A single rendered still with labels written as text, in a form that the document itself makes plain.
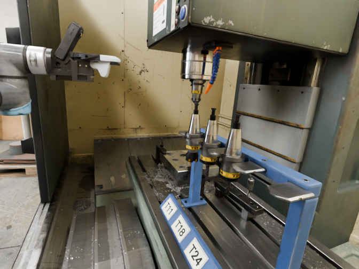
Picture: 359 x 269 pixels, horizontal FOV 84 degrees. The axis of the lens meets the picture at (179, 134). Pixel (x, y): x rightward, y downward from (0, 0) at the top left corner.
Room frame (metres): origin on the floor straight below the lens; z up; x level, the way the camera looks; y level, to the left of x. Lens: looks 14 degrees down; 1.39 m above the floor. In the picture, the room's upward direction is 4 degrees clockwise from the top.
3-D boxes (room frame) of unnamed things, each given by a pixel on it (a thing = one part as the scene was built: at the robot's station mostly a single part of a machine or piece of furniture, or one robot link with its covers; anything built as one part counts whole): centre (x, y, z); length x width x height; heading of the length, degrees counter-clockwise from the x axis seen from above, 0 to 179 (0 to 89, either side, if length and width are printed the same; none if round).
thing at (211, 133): (0.58, -0.10, 1.26); 0.04 x 0.04 x 0.07
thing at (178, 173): (1.04, -0.05, 0.97); 0.29 x 0.23 x 0.05; 23
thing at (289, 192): (0.33, -0.20, 1.21); 0.07 x 0.05 x 0.01; 113
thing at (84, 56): (0.61, 0.27, 1.45); 0.09 x 0.05 x 0.02; 73
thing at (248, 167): (0.43, -0.16, 1.21); 0.07 x 0.05 x 0.01; 113
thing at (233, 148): (0.48, -0.14, 1.26); 0.04 x 0.04 x 0.07
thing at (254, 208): (0.76, -0.25, 0.93); 0.26 x 0.05 x 0.06; 28
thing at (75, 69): (0.62, 0.33, 1.42); 0.12 x 0.08 x 0.09; 109
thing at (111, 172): (1.52, 0.20, 0.75); 0.89 x 0.67 x 0.26; 113
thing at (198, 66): (0.92, -0.06, 1.47); 0.16 x 0.16 x 0.12
